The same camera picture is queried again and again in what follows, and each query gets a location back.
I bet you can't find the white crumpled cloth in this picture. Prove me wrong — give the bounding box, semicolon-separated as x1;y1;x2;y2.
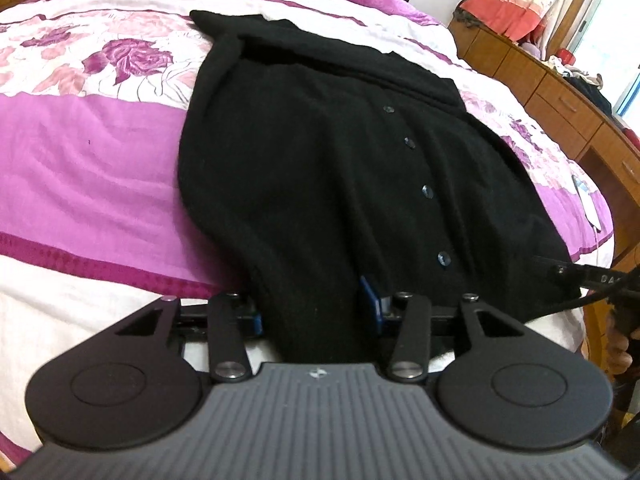
546;55;583;77

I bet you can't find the dark green cloth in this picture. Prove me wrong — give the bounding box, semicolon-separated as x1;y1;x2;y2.
451;6;482;30

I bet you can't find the purple floral bed blanket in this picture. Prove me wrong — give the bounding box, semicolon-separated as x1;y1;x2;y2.
0;0;615;466

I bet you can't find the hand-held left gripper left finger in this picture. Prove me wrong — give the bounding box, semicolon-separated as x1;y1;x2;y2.
115;293;265;382

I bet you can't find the window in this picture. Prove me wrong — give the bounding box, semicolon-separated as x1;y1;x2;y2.
575;0;640;128

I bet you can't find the person's right hand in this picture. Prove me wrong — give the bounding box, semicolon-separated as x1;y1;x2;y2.
606;314;633;377

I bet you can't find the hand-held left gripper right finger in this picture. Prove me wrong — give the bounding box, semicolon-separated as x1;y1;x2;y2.
360;275;524;382

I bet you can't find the black button cardigan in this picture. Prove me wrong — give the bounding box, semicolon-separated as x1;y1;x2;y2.
176;9;583;366

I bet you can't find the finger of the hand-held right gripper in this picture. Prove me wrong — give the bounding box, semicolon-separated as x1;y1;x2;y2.
542;287;623;318
531;254;598;288

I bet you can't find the dark clothing pile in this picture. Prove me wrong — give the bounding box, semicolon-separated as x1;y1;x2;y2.
565;72;615;117

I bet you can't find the wooden cabinet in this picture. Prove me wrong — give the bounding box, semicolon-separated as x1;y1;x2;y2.
448;14;640;266

